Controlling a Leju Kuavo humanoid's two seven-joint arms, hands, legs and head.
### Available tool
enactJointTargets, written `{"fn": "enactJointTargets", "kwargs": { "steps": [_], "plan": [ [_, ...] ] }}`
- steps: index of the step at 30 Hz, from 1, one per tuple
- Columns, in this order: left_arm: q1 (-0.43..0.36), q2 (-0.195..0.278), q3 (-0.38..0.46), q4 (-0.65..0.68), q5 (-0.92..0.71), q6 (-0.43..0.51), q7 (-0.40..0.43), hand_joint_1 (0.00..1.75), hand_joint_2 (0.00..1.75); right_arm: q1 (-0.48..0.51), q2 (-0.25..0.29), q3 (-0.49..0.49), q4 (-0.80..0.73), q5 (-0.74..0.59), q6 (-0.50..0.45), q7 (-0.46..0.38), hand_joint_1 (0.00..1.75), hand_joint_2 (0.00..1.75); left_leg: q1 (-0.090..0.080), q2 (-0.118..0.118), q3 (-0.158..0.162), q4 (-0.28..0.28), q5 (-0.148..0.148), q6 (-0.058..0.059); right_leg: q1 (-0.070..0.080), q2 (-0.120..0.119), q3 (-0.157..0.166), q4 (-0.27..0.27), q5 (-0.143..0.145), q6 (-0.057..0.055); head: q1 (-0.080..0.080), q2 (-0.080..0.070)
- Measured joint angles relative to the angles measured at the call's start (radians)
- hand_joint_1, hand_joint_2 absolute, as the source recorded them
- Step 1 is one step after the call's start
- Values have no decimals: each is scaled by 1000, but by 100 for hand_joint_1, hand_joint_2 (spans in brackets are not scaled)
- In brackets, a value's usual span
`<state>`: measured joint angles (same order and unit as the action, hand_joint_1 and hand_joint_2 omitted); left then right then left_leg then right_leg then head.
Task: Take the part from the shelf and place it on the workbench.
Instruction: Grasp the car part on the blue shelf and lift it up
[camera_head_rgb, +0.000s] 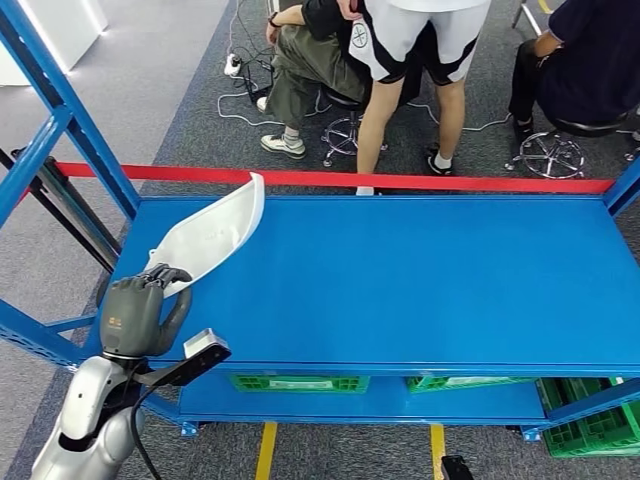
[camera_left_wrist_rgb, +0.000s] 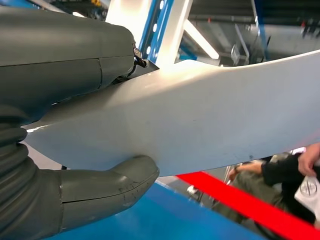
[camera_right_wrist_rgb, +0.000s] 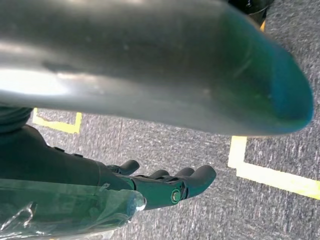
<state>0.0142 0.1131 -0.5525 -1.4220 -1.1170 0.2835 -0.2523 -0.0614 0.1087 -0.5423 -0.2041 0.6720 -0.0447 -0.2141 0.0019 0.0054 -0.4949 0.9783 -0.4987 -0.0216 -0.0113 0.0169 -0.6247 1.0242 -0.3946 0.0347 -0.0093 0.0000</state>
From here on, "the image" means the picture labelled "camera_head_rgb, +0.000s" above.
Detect person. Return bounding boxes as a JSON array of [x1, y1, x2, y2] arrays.
[[509, 0, 640, 144], [257, 0, 374, 160], [337, 0, 494, 197]]

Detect black cables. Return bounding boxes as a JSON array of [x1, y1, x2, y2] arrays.
[[232, 0, 275, 104]]

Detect yellow floor tape square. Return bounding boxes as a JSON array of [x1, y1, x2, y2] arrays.
[[253, 422, 448, 480]]

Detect white curved plastic part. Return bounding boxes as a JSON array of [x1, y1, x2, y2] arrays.
[[145, 172, 266, 299]]

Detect green plastic crate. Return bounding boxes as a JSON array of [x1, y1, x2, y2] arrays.
[[229, 375, 371, 395], [536, 377, 640, 460], [405, 376, 534, 395]]

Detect black round stool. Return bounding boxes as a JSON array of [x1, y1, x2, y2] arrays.
[[319, 86, 389, 168], [505, 112, 631, 180]]

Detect blue metal shelf rack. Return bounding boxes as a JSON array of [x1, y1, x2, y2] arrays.
[[0, 0, 640, 444]]

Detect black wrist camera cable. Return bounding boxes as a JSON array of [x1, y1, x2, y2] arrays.
[[130, 380, 166, 480]]

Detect chrome belt stanchion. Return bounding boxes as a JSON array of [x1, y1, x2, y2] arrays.
[[0, 148, 124, 274]]

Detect white cabinet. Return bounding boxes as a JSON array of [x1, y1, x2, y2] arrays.
[[0, 0, 109, 86]]

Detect red barrier belt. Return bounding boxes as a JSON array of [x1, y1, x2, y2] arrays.
[[10, 162, 615, 213]]

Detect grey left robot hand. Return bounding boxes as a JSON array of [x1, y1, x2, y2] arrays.
[[100, 263, 193, 362]]

